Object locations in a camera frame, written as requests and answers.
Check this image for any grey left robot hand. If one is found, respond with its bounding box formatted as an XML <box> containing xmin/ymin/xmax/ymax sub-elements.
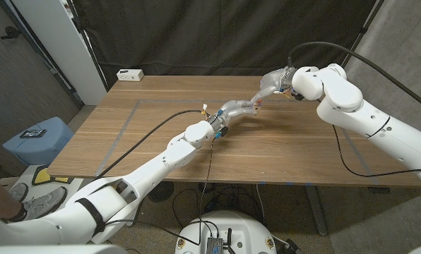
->
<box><xmin>207</xmin><ymin>99</ymin><xmax>260</xmax><ymax>131</ymax></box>

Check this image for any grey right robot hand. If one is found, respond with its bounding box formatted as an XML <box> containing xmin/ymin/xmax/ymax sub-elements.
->
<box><xmin>249</xmin><ymin>66</ymin><xmax>298</xmax><ymax>105</ymax></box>

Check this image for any black backdrop curtain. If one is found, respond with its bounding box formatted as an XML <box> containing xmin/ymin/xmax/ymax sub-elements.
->
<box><xmin>67</xmin><ymin>0</ymin><xmax>386</xmax><ymax>89</ymax></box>

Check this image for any black backdrop stand pole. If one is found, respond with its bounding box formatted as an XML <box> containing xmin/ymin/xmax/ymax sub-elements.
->
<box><xmin>67</xmin><ymin>0</ymin><xmax>109</xmax><ymax>92</ymax></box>
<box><xmin>337</xmin><ymin>0</ymin><xmax>386</xmax><ymax>77</ymax></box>

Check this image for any round black floor fan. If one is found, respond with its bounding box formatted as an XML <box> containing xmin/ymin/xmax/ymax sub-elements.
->
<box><xmin>149</xmin><ymin>181</ymin><xmax>175</xmax><ymax>203</ymax></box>

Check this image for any white power strip box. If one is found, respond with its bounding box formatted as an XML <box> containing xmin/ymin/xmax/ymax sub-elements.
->
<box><xmin>116</xmin><ymin>68</ymin><xmax>145</xmax><ymax>82</ymax></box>

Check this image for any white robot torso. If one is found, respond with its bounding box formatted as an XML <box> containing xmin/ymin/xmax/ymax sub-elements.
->
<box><xmin>174</xmin><ymin>210</ymin><xmax>278</xmax><ymax>254</ymax></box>

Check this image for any grey table leg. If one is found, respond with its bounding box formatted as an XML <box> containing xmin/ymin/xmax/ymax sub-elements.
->
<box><xmin>304</xmin><ymin>185</ymin><xmax>328</xmax><ymax>236</ymax></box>

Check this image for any grey electronics box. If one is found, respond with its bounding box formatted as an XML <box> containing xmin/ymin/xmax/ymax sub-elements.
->
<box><xmin>206</xmin><ymin>236</ymin><xmax>225</xmax><ymax>254</ymax></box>

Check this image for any white pillar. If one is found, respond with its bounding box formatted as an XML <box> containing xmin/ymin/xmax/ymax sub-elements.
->
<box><xmin>11</xmin><ymin>0</ymin><xmax>107</xmax><ymax>106</ymax></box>

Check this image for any blue plastic stool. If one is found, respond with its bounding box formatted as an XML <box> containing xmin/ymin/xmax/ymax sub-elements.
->
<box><xmin>1</xmin><ymin>116</ymin><xmax>75</xmax><ymax>167</ymax></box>

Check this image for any black smartphone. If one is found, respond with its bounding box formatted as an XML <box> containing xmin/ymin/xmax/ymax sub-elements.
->
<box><xmin>20</xmin><ymin>128</ymin><xmax>48</xmax><ymax>139</ymax></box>

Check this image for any grey black sneaker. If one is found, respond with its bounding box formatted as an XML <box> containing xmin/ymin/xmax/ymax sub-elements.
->
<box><xmin>5</xmin><ymin>182</ymin><xmax>30</xmax><ymax>204</ymax></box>
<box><xmin>5</xmin><ymin>186</ymin><xmax>69</xmax><ymax>224</ymax></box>

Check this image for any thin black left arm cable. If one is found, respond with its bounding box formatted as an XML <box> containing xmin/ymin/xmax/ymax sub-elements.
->
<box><xmin>104</xmin><ymin>138</ymin><xmax>215</xmax><ymax>247</ymax></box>

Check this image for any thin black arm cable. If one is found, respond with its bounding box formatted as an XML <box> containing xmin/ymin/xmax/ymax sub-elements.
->
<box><xmin>104</xmin><ymin>138</ymin><xmax>215</xmax><ymax>247</ymax></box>
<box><xmin>332</xmin><ymin>125</ymin><xmax>421</xmax><ymax>178</ymax></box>

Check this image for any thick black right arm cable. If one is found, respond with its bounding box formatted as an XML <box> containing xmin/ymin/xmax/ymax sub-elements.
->
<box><xmin>287</xmin><ymin>41</ymin><xmax>421</xmax><ymax>116</ymax></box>

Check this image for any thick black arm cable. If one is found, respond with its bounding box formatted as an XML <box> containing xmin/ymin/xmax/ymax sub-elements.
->
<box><xmin>95</xmin><ymin>109</ymin><xmax>208</xmax><ymax>181</ymax></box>
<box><xmin>287</xmin><ymin>41</ymin><xmax>421</xmax><ymax>116</ymax></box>

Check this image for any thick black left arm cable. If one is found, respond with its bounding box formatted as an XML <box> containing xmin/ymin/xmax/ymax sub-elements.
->
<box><xmin>95</xmin><ymin>109</ymin><xmax>208</xmax><ymax>181</ymax></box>

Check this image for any white floor cable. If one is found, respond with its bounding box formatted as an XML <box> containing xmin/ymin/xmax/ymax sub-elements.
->
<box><xmin>255</xmin><ymin>183</ymin><xmax>267</xmax><ymax>225</ymax></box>

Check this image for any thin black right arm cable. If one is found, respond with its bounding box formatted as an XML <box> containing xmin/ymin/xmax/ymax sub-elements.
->
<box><xmin>332</xmin><ymin>125</ymin><xmax>421</xmax><ymax>178</ymax></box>

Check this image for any black door handle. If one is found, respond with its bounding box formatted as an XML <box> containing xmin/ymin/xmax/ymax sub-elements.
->
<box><xmin>0</xmin><ymin>25</ymin><xmax>22</xmax><ymax>40</ymax></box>

